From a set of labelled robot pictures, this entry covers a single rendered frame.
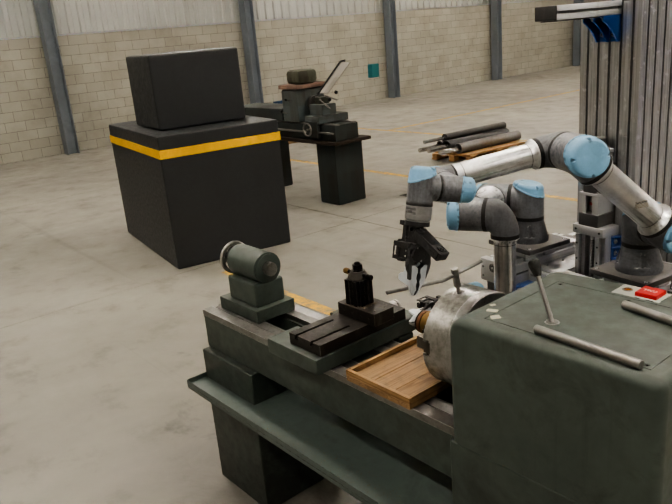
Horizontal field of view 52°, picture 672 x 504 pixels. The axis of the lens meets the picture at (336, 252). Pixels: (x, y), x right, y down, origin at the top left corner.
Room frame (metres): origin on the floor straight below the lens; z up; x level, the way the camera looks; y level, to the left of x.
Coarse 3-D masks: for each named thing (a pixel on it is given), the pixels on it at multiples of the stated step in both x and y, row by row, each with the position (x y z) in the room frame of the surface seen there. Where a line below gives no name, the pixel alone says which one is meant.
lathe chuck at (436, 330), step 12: (468, 288) 1.95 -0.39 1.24; (480, 288) 1.95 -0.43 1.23; (444, 300) 1.92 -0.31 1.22; (456, 300) 1.90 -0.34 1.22; (432, 312) 1.91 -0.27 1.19; (444, 312) 1.88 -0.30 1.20; (456, 312) 1.86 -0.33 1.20; (432, 324) 1.88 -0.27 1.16; (444, 324) 1.86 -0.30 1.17; (432, 336) 1.87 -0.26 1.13; (444, 336) 1.84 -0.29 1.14; (432, 348) 1.86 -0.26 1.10; (444, 348) 1.82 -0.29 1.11; (432, 360) 1.86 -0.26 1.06; (444, 360) 1.82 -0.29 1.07; (432, 372) 1.89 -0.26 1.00; (444, 372) 1.84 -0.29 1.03
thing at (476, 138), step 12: (456, 132) 10.48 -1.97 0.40; (468, 132) 10.59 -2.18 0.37; (480, 132) 10.74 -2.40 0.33; (492, 132) 10.76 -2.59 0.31; (504, 132) 10.87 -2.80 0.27; (516, 132) 10.74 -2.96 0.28; (444, 144) 10.25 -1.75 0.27; (456, 144) 10.12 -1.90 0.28; (468, 144) 10.13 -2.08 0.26; (480, 144) 10.25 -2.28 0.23; (492, 144) 10.41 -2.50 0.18
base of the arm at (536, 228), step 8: (520, 224) 2.58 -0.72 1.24; (528, 224) 2.56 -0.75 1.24; (536, 224) 2.56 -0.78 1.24; (544, 224) 2.59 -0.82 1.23; (520, 232) 2.57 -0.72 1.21; (528, 232) 2.56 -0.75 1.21; (536, 232) 2.55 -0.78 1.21; (544, 232) 2.57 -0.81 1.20; (520, 240) 2.56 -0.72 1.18; (528, 240) 2.55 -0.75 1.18; (536, 240) 2.54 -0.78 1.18; (544, 240) 2.56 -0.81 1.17
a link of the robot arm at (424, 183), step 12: (420, 168) 1.88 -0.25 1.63; (432, 168) 1.89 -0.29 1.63; (408, 180) 1.90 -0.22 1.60; (420, 180) 1.87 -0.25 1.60; (432, 180) 1.88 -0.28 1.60; (408, 192) 1.89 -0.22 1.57; (420, 192) 1.86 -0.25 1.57; (432, 192) 1.87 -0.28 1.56; (408, 204) 1.88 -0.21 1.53; (420, 204) 1.86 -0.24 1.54; (432, 204) 1.89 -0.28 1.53
